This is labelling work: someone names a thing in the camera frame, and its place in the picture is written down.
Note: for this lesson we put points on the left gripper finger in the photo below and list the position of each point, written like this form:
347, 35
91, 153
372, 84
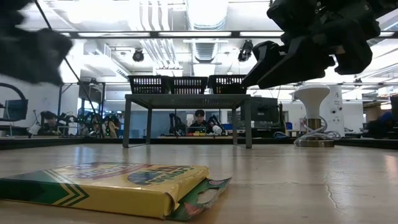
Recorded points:
53, 53

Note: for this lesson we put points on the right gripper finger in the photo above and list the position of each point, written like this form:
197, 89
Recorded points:
298, 65
267, 56

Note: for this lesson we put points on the black plastic mesh basket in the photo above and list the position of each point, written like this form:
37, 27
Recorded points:
225, 84
188, 86
148, 85

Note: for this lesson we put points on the yellow Crayola crayon box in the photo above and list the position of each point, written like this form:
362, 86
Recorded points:
124, 193

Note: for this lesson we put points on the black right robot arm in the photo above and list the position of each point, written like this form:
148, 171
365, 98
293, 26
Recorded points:
388, 6

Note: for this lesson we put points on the black tabletop robot arm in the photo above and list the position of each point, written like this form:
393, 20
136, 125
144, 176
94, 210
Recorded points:
214, 121
175, 123

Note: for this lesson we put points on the black ceiling spotlight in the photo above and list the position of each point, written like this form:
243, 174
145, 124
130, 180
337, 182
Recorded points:
245, 49
138, 55

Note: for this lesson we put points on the white mushroom table lamp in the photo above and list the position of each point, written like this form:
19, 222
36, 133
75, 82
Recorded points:
311, 96

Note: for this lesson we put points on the black overhead crossbeam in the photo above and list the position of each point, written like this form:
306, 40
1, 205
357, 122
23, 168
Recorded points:
235, 34

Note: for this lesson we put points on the white cylindrical pillar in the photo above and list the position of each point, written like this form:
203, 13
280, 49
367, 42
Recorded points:
337, 102

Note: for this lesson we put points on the small black monitor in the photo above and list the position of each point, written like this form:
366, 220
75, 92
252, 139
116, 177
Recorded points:
15, 109

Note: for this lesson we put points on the large black monitor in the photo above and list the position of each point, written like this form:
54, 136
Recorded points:
264, 113

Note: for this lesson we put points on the person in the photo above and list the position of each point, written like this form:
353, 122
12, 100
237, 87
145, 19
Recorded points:
93, 126
49, 121
384, 124
200, 119

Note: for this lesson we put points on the small white rounded object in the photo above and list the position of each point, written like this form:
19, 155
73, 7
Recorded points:
216, 129

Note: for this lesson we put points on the grey perforated metal shelf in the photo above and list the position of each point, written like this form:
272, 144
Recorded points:
186, 101

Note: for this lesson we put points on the yellow red toy blocks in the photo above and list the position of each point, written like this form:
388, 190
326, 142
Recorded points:
196, 133

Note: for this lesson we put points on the black metal station frame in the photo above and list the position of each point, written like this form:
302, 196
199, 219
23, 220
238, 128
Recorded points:
59, 102

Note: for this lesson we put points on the silver ceiling air duct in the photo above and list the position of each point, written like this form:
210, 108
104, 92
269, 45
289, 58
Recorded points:
206, 12

